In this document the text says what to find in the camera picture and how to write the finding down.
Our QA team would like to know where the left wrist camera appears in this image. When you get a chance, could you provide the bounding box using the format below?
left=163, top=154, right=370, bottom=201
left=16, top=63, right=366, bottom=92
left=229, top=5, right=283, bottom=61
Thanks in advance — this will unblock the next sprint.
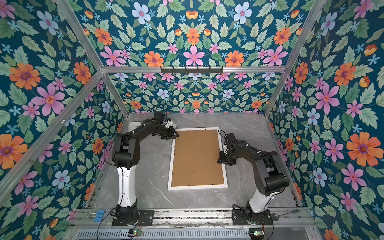
left=153, top=112, right=177, bottom=129

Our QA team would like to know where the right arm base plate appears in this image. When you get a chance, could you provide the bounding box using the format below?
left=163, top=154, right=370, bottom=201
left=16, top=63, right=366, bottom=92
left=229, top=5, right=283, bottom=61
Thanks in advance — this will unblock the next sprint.
left=232, top=209, right=273, bottom=226

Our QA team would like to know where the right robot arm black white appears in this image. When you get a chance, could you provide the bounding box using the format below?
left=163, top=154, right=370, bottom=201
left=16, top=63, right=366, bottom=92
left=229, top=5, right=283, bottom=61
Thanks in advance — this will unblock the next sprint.
left=218, top=134, right=290, bottom=225

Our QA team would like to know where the white round device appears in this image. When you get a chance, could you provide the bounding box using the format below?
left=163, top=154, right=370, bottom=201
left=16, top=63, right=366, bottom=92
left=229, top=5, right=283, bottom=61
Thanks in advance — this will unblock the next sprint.
left=128, top=122, right=142, bottom=132

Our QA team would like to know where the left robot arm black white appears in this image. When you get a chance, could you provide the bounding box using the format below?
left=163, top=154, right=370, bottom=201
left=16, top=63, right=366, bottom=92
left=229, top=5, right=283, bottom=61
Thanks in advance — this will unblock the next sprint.
left=111, top=117, right=179, bottom=227

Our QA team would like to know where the white cable duct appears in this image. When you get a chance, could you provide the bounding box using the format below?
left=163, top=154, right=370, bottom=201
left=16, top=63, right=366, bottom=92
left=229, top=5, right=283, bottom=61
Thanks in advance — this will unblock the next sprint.
left=75, top=229, right=251, bottom=240

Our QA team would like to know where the brown cardboard backing board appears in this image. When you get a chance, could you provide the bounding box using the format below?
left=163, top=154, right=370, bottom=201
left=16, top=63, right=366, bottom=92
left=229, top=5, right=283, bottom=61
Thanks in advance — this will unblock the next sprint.
left=170, top=129, right=226, bottom=187

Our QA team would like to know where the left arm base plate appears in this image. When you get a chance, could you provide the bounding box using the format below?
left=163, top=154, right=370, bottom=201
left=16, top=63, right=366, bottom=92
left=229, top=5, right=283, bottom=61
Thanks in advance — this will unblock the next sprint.
left=112, top=210, right=155, bottom=227

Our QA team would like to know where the black hook rail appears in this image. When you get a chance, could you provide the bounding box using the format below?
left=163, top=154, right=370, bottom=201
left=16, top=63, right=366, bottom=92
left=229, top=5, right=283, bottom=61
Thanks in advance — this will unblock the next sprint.
left=160, top=67, right=224, bottom=74

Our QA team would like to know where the blue binder clip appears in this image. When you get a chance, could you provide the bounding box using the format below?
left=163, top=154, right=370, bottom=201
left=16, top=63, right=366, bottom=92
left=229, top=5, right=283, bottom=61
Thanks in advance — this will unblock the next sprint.
left=94, top=210, right=105, bottom=223

